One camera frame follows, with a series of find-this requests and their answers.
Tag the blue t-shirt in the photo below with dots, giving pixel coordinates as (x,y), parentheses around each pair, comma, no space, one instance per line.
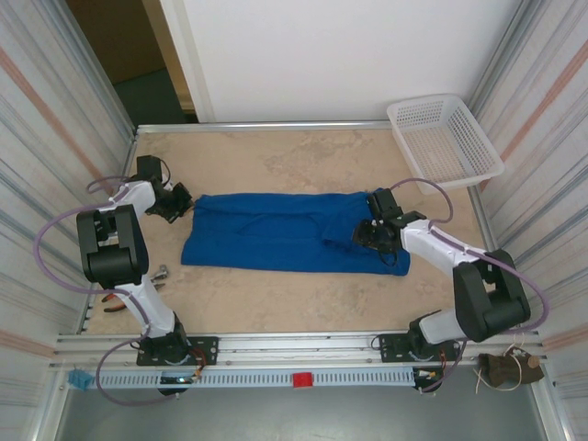
(285,239)

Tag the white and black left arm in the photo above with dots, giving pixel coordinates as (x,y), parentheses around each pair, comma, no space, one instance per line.
(115,257)

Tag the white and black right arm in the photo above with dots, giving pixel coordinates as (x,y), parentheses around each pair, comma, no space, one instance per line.
(487,298)

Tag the white plastic basket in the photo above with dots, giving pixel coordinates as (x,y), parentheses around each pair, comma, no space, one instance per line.
(441,147)

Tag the black controller board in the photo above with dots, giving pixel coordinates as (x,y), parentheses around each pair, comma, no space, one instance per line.
(177,380)
(425,374)

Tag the brown wooden door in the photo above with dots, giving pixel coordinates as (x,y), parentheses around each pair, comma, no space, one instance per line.
(119,41)

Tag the small red block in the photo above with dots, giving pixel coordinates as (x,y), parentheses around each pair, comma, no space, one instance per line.
(302,380)

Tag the brown cloth pouch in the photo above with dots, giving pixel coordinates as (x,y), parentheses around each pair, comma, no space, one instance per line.
(500,369)

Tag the blue tape piece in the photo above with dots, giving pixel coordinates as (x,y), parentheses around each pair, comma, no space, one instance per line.
(80,380)

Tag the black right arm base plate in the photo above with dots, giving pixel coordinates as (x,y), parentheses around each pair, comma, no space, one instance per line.
(390,347)

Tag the aluminium table frame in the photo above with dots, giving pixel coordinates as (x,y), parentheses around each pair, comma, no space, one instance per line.
(285,125)

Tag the white door frame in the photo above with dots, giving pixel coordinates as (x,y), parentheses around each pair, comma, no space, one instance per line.
(188,59)

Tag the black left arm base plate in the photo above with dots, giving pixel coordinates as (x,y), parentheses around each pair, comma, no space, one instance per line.
(206,349)

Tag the aluminium mounting rail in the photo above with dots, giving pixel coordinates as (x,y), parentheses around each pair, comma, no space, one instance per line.
(298,342)

